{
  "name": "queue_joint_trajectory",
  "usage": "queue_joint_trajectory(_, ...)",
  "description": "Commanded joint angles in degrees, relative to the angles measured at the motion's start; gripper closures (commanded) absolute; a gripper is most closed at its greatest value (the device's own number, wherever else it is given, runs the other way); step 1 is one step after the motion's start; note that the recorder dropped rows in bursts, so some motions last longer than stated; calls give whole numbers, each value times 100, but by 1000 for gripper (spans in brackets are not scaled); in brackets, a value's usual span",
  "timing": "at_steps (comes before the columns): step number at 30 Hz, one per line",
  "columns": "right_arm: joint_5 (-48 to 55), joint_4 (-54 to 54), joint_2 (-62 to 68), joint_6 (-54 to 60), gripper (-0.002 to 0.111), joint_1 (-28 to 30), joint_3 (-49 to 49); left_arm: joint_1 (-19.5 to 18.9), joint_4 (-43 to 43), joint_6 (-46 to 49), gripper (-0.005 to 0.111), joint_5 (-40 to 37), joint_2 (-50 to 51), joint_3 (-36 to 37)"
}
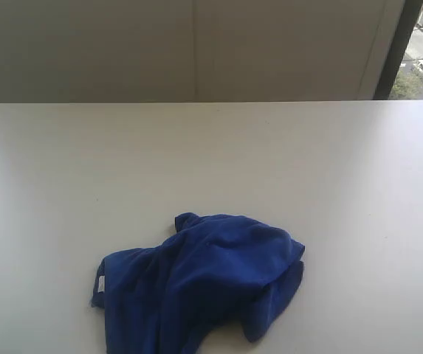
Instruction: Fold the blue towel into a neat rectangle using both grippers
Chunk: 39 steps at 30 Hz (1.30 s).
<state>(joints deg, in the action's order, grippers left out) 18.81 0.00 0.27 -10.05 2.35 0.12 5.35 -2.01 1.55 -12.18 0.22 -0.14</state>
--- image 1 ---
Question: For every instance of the blue towel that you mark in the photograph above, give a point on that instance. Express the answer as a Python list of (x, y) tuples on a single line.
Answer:
[(215, 269)]

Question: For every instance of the dark window frame post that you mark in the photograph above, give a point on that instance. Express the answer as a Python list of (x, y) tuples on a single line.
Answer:
[(401, 37)]

